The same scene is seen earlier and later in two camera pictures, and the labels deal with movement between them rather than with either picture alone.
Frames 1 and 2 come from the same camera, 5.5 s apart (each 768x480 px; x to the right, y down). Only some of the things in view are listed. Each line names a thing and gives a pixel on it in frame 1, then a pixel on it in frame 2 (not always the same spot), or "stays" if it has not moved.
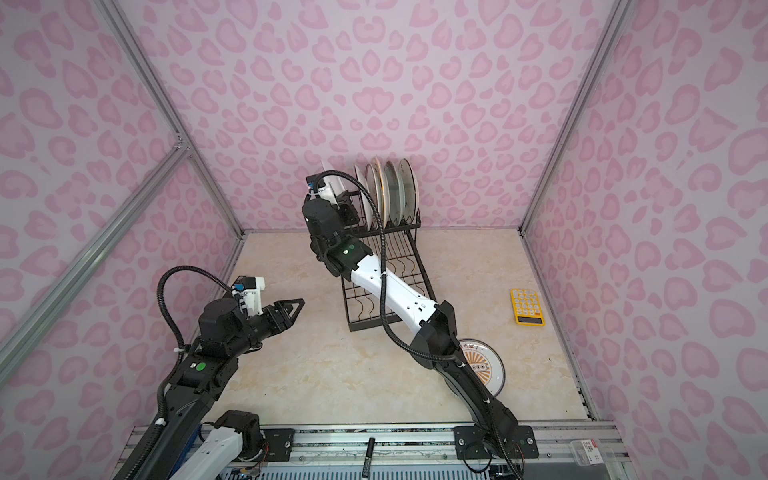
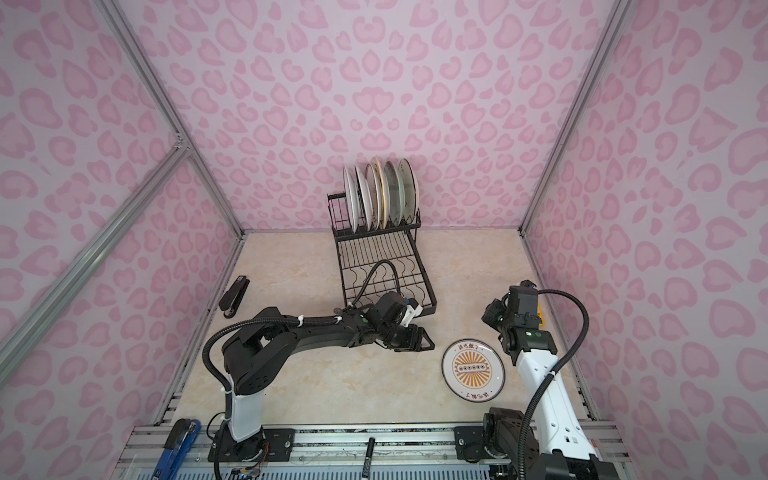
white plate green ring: [332, 186] -> [352, 200]
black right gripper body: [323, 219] -> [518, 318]
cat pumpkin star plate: [381, 194] stays
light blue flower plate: [394, 194] stays
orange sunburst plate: [486, 362] stays
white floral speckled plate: [407, 192] stays
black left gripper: [284, 321] -> [411, 344]
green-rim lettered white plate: [366, 201] stays
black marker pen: [368, 458] stays
